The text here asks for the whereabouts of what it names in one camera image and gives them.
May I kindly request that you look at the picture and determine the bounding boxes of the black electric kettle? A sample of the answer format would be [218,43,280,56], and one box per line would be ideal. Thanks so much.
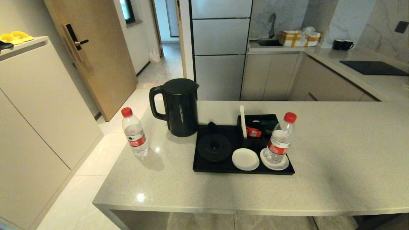
[149,78,199,137]

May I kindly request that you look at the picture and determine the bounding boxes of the red cap water bottle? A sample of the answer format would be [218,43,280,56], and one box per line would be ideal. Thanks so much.
[121,107,150,157]
[264,112,297,165]

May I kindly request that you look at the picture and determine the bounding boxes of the black round kettle base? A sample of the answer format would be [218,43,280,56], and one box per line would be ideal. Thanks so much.
[197,134,233,162]

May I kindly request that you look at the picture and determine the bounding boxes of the red snack packet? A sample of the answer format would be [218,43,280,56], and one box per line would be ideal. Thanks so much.
[246,126,262,138]

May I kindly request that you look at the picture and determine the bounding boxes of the black box with sachets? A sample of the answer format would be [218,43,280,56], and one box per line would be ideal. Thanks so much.
[237,114,280,150]

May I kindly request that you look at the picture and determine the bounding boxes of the black rectangular serving tray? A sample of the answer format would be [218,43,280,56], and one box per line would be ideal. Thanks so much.
[192,114,295,175]

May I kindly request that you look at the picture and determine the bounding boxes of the white round saucer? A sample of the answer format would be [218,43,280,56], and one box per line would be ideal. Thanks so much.
[260,148,289,171]
[232,148,260,171]

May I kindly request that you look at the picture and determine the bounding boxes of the silver refrigerator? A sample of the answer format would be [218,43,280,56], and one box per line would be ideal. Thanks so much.
[189,0,253,101]

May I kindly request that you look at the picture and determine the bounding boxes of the narrow wooden door panel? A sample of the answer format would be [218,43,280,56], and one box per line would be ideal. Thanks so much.
[175,0,188,80]

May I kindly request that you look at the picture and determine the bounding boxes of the beige kitchen base cabinets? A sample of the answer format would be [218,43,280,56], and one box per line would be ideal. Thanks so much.
[241,51,381,102]

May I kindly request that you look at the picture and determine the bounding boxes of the dark kitchen sink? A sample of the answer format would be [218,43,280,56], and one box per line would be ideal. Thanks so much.
[258,39,283,47]

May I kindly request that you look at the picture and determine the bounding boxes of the wooden room door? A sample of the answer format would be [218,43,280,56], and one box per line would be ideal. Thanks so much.
[44,0,138,122]

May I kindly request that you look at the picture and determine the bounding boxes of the chrome kitchen faucet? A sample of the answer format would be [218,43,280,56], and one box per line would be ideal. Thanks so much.
[269,13,277,39]

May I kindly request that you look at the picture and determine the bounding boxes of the yellow white box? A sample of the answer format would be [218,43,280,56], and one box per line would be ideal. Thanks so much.
[279,30,321,47]

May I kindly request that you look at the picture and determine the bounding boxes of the dark window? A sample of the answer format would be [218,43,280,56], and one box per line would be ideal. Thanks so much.
[120,0,135,24]

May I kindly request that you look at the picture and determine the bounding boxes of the beige tall cabinet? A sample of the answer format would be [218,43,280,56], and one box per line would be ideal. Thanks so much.
[0,36,104,230]

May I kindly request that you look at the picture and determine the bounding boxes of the black induction cooktop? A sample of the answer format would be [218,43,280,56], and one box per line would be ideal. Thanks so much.
[340,60,409,76]

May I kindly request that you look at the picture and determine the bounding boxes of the yellow slipper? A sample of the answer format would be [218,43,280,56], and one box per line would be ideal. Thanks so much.
[11,31,34,42]
[0,34,23,45]

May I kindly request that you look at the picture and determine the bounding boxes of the black door lock handle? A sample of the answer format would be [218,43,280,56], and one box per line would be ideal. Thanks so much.
[62,24,89,63]

